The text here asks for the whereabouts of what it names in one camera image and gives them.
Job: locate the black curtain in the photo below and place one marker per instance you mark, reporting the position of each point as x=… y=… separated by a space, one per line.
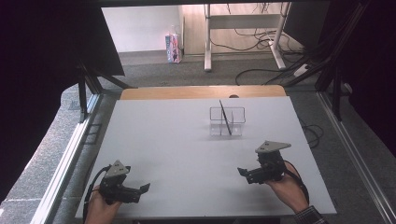
x=31 y=62
x=379 y=62

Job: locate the dark panel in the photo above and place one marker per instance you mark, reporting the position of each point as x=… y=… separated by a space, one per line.
x=306 y=21

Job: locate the clear acrylic organizer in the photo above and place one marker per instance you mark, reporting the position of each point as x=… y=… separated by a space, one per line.
x=236 y=130

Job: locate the person's left hand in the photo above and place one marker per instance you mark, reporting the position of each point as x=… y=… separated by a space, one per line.
x=99 y=213

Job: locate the black metal stand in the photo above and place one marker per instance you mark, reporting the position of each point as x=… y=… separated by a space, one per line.
x=336 y=93
x=82 y=96

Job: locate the person's right hand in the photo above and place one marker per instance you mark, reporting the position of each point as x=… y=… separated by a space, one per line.
x=291 y=193

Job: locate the white power strip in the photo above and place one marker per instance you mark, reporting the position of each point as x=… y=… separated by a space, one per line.
x=301 y=71

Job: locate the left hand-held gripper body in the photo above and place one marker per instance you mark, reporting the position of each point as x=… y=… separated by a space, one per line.
x=113 y=189

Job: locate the colourful printed carton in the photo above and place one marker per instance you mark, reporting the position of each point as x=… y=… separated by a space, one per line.
x=173 y=46

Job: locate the thin black pen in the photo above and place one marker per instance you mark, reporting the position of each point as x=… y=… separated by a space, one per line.
x=225 y=118

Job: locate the aluminium rail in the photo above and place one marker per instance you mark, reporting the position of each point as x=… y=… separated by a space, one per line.
x=351 y=149
x=62 y=168

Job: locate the white desk frame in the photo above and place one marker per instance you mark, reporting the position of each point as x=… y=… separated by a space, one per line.
x=243 y=21

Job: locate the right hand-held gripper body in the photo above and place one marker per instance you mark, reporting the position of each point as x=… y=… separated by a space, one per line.
x=271 y=168

